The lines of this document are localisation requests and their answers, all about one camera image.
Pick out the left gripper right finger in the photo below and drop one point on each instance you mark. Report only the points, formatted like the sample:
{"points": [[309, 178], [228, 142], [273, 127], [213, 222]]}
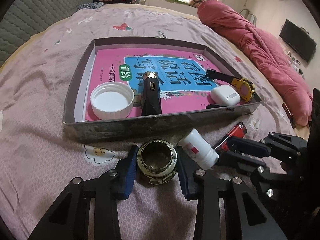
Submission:
{"points": [[228, 201]]}

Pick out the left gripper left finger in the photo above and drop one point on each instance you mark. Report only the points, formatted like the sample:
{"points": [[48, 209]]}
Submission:
{"points": [[68, 216]]}

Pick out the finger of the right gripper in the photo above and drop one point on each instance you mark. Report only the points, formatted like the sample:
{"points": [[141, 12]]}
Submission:
{"points": [[243, 164], [249, 147]]}

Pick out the red lighter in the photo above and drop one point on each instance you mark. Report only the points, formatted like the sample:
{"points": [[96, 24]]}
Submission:
{"points": [[239, 131]]}

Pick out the white medicine bottle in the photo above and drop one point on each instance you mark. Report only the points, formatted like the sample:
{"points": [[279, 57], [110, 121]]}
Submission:
{"points": [[198, 149]]}

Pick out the white earbuds case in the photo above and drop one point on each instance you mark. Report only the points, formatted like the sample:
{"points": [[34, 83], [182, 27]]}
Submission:
{"points": [[225, 95]]}

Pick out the metallic round jar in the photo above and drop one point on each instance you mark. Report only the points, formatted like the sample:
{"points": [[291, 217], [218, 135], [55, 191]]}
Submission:
{"points": [[156, 162]]}

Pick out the yellow black wristwatch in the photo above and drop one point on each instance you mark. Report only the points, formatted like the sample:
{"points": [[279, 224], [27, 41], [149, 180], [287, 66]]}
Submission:
{"points": [[244, 87]]}

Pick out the brown small box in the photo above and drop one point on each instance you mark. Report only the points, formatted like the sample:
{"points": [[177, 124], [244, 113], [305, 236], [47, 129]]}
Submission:
{"points": [[287, 111]]}

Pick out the pink printed bed sheet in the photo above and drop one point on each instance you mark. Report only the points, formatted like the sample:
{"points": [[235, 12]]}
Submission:
{"points": [[37, 160]]}

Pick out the pink and blue book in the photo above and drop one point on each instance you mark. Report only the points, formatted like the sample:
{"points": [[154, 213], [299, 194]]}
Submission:
{"points": [[177, 78]]}

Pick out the red quilted blanket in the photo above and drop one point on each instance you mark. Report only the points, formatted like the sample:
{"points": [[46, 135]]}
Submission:
{"points": [[266, 53]]}

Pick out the black faceted lipstick tube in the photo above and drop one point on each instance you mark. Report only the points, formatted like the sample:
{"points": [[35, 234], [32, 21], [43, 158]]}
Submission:
{"points": [[151, 99]]}

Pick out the dark cardboard box tray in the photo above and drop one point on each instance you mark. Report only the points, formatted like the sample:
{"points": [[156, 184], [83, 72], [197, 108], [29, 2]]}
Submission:
{"points": [[86, 132]]}

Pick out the white jar lid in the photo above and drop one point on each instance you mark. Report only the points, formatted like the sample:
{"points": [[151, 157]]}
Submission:
{"points": [[112, 100]]}

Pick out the blue patterned cloth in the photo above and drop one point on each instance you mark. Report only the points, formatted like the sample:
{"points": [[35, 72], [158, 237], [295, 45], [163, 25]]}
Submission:
{"points": [[92, 5]]}

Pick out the grey quilted headboard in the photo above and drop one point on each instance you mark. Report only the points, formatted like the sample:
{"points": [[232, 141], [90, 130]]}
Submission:
{"points": [[26, 18]]}

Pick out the black wall television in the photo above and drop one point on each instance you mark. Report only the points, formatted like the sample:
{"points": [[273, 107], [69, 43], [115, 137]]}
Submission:
{"points": [[299, 40]]}

